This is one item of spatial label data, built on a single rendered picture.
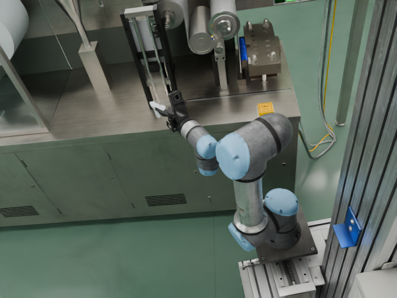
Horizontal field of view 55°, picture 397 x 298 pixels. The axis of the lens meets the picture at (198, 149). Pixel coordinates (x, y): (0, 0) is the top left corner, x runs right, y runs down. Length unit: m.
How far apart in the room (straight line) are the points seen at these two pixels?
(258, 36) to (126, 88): 0.79
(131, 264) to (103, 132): 0.95
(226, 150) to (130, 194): 1.46
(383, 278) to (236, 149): 0.48
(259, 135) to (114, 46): 1.52
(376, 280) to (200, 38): 1.31
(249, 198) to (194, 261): 1.35
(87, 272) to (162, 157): 0.96
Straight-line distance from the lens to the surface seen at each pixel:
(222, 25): 1.85
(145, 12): 1.72
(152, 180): 2.25
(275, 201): 1.38
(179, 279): 2.44
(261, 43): 2.14
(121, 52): 2.40
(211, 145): 1.30
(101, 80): 2.21
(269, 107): 1.89
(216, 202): 2.42
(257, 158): 1.01
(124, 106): 2.11
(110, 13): 2.28
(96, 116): 2.11
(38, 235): 2.96
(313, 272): 1.62
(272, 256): 1.53
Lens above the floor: 2.19
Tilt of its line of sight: 47 degrees down
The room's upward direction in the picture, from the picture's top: 12 degrees counter-clockwise
